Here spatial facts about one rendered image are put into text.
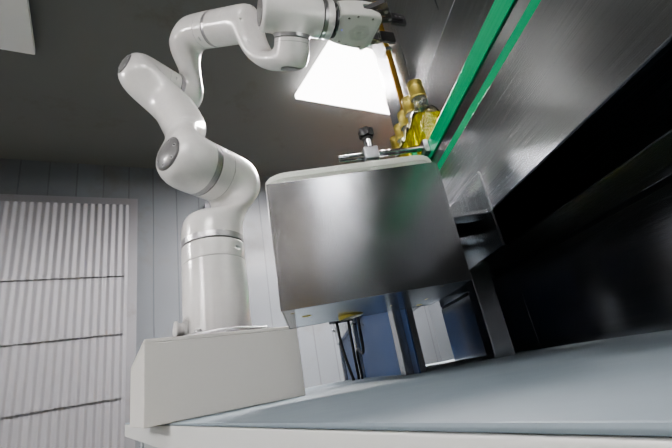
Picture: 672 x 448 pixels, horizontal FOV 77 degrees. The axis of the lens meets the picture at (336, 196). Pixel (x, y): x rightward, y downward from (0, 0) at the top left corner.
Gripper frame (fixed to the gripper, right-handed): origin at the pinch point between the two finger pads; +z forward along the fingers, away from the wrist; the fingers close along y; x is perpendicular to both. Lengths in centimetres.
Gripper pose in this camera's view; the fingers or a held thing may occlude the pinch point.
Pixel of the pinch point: (392, 28)
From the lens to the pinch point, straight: 108.5
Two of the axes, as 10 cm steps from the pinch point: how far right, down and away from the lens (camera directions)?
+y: 3.2, -4.2, -8.5
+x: -1.7, -9.1, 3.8
